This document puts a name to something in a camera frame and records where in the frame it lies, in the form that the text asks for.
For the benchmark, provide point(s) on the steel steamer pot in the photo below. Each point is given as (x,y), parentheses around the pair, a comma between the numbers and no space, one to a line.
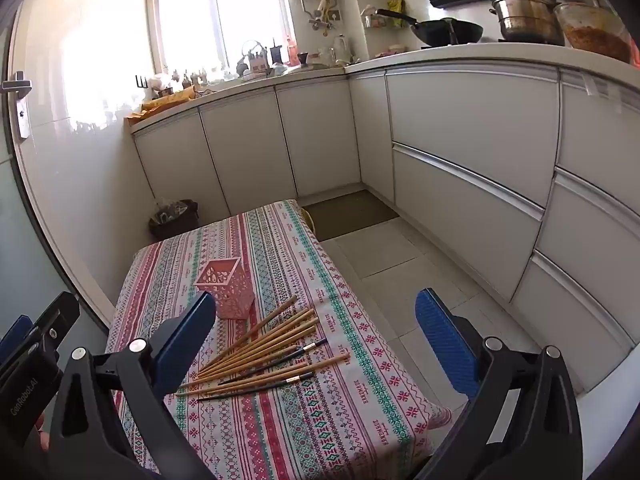
(525,10)

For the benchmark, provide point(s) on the white kettle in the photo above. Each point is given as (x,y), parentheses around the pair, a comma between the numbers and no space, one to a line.
(341,50)

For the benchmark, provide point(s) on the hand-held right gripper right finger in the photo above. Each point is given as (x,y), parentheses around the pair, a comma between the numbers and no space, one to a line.
(445,340)

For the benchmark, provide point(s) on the brown floor mat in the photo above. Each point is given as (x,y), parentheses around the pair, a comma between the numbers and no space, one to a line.
(350,212)

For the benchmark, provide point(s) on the black knife block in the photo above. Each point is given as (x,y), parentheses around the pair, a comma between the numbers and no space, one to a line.
(276,55)

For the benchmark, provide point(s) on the water heater pipes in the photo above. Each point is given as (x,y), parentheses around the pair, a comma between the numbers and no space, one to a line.
(320,15)

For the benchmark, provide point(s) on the red bottle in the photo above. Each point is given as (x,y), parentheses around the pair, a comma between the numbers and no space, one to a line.
(290,51)

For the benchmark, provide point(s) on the black wok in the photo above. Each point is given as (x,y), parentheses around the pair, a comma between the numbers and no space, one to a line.
(445,30)

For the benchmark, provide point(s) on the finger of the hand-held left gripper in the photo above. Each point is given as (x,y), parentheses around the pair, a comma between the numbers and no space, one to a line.
(57,317)
(15,332)

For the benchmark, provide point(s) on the white kitchen cabinets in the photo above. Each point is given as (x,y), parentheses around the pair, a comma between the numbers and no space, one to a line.
(325,135)

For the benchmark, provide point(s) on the pile of wooden chopsticks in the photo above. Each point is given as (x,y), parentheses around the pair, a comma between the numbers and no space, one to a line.
(280,340)

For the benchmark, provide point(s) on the yellow paper bag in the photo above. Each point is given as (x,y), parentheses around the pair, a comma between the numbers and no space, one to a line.
(170,102)

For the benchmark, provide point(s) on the yellow packet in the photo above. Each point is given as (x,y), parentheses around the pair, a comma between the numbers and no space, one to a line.
(396,6)

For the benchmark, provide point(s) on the glass jar with red food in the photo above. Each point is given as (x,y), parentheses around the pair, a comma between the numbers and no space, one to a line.
(595,35)

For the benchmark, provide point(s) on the frosted glass door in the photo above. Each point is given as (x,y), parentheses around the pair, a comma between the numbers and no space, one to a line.
(20,210)

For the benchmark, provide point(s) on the striped patterned tablecloth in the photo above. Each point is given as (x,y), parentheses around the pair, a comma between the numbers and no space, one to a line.
(300,410)

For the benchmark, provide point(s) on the yellow table frame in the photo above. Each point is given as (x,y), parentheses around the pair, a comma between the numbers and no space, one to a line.
(311,220)

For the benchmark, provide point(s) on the white kitchen countertop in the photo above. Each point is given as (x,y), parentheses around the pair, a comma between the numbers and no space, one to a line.
(450,55)

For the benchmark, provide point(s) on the row of small figurines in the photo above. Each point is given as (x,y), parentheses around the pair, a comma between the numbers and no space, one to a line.
(192,79)

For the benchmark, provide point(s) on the pink utensil holder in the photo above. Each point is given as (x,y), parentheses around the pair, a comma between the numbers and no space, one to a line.
(235,295)

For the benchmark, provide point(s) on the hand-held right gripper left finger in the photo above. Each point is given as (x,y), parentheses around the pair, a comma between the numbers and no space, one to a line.
(187,340)

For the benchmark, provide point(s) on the pink patterned sock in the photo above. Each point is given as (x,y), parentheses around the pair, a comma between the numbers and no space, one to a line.
(440,417)

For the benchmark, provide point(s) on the dish rack with utensils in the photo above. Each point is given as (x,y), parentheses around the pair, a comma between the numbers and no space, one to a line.
(256,60)

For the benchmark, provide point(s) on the dark cup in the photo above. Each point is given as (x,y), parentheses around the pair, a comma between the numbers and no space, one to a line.
(303,58)

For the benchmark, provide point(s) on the dark trash bin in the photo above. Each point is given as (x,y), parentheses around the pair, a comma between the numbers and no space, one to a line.
(172,220)

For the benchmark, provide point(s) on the bright kitchen window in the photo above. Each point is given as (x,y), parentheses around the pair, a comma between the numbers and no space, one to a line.
(220,10)

